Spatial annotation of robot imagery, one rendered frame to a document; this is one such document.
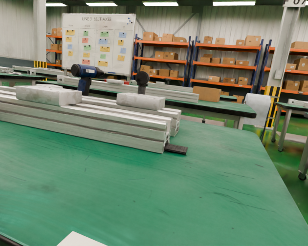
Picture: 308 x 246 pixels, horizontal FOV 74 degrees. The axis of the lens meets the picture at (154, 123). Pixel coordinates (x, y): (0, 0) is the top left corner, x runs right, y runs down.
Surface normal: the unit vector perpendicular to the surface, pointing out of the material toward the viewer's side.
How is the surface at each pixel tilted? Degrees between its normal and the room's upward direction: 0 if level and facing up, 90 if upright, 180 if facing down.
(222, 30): 90
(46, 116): 90
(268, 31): 90
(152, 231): 0
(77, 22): 90
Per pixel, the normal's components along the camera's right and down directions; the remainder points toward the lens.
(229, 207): 0.11, -0.97
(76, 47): -0.34, 0.17
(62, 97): 0.96, 0.16
